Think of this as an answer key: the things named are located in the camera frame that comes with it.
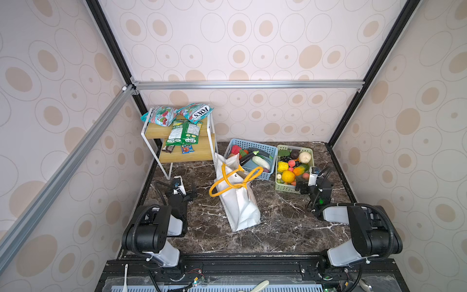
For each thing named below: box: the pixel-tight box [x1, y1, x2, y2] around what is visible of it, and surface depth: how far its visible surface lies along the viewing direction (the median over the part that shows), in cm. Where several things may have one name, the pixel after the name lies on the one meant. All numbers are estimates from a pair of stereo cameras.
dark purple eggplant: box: [238, 152, 255, 167], surface depth 111 cm
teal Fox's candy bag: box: [176, 102, 215, 123], surface depth 83 cm
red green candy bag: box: [140, 105, 179, 128], surface depth 84 cm
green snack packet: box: [165, 119, 204, 146], surface depth 76 cm
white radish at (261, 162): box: [251, 155, 271, 170], surface depth 109 cm
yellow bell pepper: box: [277, 161, 289, 173], surface depth 104 cm
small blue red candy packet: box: [181, 144, 195, 155], surface depth 96 cm
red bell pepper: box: [231, 144, 243, 155], surface depth 114 cm
